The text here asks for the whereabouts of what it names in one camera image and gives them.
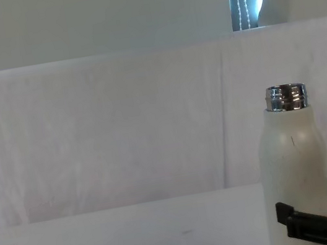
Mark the white wrinkled curtain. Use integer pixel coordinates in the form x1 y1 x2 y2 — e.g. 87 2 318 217
0 15 327 229

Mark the white table cloth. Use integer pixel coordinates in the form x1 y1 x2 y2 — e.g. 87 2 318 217
0 172 327 245

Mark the cream vacuum bottle steel neck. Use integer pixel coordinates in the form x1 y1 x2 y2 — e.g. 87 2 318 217
246 79 327 245

